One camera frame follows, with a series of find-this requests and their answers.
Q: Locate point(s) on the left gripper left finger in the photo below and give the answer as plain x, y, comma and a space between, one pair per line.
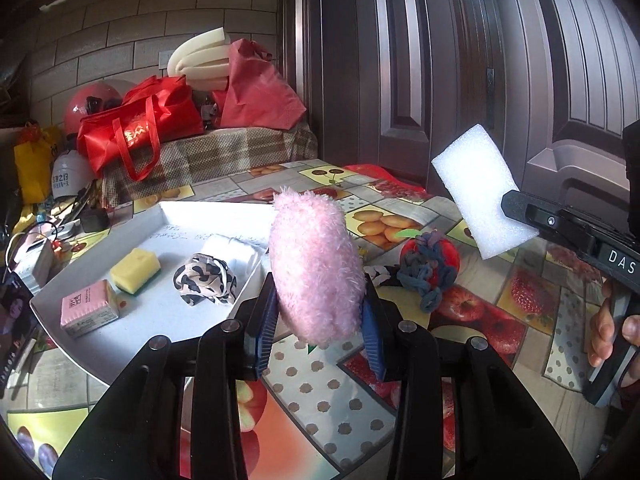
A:
259, 318

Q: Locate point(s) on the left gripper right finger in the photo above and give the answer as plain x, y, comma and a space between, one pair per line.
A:
380, 319

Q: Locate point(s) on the blue grey braided scrunchie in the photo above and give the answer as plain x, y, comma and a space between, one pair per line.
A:
425, 269

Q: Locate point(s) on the pink fluffy plush toy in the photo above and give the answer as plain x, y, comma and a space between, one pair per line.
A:
316, 267

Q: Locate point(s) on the yellow green sponge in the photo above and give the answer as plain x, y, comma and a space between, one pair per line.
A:
135, 270

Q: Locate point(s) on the white foam block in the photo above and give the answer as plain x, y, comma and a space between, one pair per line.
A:
476, 176

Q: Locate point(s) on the right human hand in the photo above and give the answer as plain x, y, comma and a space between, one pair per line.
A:
601, 341

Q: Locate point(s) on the black white patterned scrunchie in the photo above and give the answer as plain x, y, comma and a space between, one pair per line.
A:
204, 277

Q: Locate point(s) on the white shallow tray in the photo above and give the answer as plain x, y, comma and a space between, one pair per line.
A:
174, 232

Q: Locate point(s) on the red plastic bag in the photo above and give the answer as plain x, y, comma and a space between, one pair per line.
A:
379, 173

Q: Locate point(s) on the pink white packaged sponge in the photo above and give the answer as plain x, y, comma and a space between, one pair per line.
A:
88, 309

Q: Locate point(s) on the plaid covered bench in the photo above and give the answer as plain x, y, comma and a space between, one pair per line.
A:
208, 156

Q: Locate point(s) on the crimson paper bag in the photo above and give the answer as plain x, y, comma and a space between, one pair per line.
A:
257, 94

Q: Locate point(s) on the red tote bag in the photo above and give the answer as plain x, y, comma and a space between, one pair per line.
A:
156, 111

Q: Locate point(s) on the white power strip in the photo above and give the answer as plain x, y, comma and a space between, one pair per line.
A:
34, 267

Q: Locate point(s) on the white helmet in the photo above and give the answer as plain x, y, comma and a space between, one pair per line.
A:
71, 173

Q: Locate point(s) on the cream foam rolls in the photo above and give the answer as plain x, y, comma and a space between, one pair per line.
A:
203, 61

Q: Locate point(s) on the pink helmet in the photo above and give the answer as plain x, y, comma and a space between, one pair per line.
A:
89, 100

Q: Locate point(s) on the yellow shopping bag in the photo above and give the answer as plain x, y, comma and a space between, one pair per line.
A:
35, 151

